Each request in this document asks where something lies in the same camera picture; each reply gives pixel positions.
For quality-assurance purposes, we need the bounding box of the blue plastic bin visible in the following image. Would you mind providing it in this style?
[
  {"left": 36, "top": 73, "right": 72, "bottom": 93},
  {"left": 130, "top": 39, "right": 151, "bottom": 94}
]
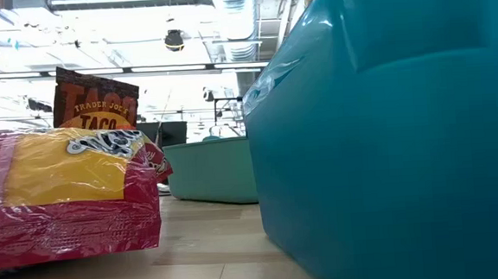
[{"left": 235, "top": 0, "right": 498, "bottom": 279}]

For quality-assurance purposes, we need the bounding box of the teal plastic bin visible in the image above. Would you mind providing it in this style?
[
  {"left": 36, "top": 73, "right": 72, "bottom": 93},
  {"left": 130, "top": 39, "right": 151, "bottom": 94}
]
[{"left": 161, "top": 135, "right": 259, "bottom": 210}]

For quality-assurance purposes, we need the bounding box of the red yellow ramen packet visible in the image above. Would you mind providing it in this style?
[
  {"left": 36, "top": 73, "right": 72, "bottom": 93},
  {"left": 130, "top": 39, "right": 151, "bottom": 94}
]
[{"left": 0, "top": 119, "right": 179, "bottom": 272}]

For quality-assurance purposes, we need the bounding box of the black background stand frame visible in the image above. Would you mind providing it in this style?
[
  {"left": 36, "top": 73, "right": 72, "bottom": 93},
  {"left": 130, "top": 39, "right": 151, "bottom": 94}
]
[{"left": 212, "top": 95, "right": 245, "bottom": 125}]

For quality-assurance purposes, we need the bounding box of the brown taco seasoning packet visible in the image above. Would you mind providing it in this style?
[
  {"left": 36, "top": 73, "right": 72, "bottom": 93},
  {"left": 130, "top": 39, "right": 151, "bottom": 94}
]
[{"left": 49, "top": 61, "right": 143, "bottom": 135}]

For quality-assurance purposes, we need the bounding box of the dark background screen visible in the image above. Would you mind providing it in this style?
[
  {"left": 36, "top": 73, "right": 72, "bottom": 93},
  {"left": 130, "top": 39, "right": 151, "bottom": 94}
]
[{"left": 134, "top": 119, "right": 188, "bottom": 150}]

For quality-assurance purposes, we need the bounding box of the long ceiling light fixture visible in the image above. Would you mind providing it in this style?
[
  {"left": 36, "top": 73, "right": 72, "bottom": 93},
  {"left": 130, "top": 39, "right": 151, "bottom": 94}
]
[{"left": 0, "top": 56, "right": 270, "bottom": 85}]

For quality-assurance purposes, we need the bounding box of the black background fixture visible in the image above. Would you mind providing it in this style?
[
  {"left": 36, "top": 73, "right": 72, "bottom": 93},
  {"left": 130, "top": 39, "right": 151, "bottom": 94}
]
[{"left": 27, "top": 95, "right": 54, "bottom": 115}]

